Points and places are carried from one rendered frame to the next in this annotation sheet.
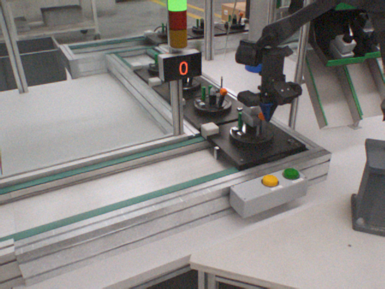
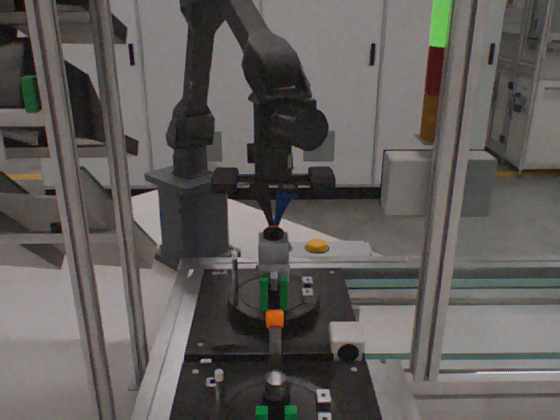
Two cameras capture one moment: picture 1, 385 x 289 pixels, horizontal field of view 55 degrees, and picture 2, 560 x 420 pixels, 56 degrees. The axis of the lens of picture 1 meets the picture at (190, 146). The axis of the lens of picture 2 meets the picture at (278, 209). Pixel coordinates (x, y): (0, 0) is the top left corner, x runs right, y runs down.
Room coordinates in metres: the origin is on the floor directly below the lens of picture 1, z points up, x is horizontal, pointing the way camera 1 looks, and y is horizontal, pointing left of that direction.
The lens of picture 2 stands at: (1.67, 0.10, 1.41)
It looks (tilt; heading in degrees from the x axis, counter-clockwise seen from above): 22 degrees down; 204
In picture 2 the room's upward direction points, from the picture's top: straight up
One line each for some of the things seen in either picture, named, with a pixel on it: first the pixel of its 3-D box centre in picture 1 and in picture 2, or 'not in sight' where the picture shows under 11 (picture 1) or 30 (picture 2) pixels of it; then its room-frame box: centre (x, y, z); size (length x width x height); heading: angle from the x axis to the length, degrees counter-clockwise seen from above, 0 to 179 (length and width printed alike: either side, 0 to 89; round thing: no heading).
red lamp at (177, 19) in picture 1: (177, 18); (450, 69); (1.06, 0.03, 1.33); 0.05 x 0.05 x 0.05
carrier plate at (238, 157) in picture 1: (251, 139); (273, 309); (1.03, -0.20, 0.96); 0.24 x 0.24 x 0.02; 25
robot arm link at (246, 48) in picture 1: (259, 46); (289, 101); (0.99, -0.19, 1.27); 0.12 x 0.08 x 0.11; 55
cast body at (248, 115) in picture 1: (251, 110); (273, 255); (1.04, -0.19, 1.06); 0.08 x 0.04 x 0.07; 25
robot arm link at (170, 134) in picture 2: not in sight; (191, 131); (0.76, -0.51, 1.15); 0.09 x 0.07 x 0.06; 145
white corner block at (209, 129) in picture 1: (209, 131); (345, 342); (1.08, -0.07, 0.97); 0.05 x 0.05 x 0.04; 25
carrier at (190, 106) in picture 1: (212, 97); (275, 400); (1.26, -0.09, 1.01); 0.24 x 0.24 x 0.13; 25
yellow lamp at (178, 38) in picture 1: (178, 37); (444, 116); (1.06, 0.03, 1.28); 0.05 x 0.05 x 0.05
